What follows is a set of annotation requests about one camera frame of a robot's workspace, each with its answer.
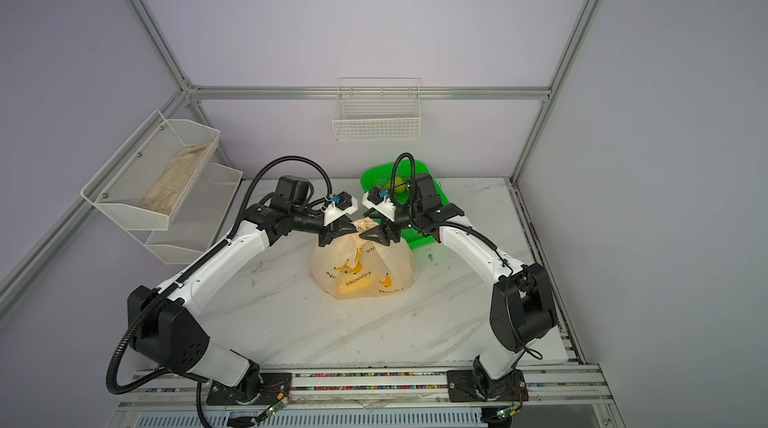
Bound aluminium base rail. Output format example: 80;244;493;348
109;364;626;427

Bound white wire wall basket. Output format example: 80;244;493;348
332;78;422;142

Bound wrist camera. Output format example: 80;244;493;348
323;191;358;226
363;186;396;221

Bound lower white mesh shelf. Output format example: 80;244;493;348
144;162;242;265

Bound green fake round fruit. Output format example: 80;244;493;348
392;177;408;195

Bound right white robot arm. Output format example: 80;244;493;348
361;173;558;401

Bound folded beige bags in shelf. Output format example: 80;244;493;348
140;142;211;215

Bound green plastic basket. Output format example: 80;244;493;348
359;158;448;247

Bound left black corrugated cable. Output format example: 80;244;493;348
105;155;334;396

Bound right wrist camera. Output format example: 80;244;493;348
363;186;396;221

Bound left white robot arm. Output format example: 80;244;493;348
119;176;358;390

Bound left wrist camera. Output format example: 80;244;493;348
323;191;358;226

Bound beige plastic bag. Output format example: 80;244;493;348
310;218;415;300

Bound white mesh shelf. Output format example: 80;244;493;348
80;110;220;231
144;162;242;265

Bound upper white mesh shelf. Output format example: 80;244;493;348
80;110;220;231

